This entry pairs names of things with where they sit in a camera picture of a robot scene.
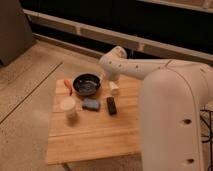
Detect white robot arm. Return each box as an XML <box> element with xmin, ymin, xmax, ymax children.
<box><xmin>99</xmin><ymin>46</ymin><xmax>213</xmax><ymax>171</ymax></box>

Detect black ceramic bowl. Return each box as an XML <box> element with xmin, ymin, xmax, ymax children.
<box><xmin>73</xmin><ymin>73</ymin><xmax>101</xmax><ymax>96</ymax></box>

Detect small white box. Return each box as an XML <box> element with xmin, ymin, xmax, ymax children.
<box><xmin>109</xmin><ymin>81</ymin><xmax>119</xmax><ymax>94</ymax></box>

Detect black remote control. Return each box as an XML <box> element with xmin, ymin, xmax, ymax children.
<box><xmin>107</xmin><ymin>97</ymin><xmax>117</xmax><ymax>115</ymax></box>

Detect blue sponge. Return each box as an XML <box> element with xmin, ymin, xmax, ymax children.
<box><xmin>82</xmin><ymin>98</ymin><xmax>100</xmax><ymax>111</ymax></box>

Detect white plastic cup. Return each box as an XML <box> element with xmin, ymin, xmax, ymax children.
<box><xmin>60</xmin><ymin>96</ymin><xmax>78</xmax><ymax>124</ymax></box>

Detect wooden table top board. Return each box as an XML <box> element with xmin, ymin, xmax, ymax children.
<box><xmin>46</xmin><ymin>76</ymin><xmax>140</xmax><ymax>164</ymax></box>

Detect grey cabinet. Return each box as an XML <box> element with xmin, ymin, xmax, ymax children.
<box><xmin>0</xmin><ymin>0</ymin><xmax>36</xmax><ymax>66</ymax></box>

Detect orange handled tool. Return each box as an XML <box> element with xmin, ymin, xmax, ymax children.
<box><xmin>64</xmin><ymin>80</ymin><xmax>72</xmax><ymax>96</ymax></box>

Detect black cables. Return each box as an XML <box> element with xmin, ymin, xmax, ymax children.
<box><xmin>199</xmin><ymin>107</ymin><xmax>213</xmax><ymax>171</ymax></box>

